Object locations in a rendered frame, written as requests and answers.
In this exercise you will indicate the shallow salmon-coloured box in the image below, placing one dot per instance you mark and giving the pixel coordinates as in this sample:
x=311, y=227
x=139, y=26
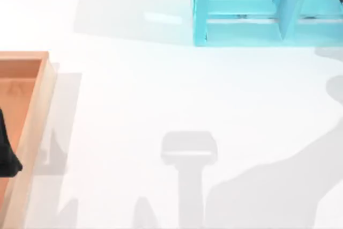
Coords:
x=32, y=100

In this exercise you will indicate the light blue rack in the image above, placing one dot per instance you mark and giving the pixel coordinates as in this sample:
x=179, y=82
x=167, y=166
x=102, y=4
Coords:
x=241, y=33

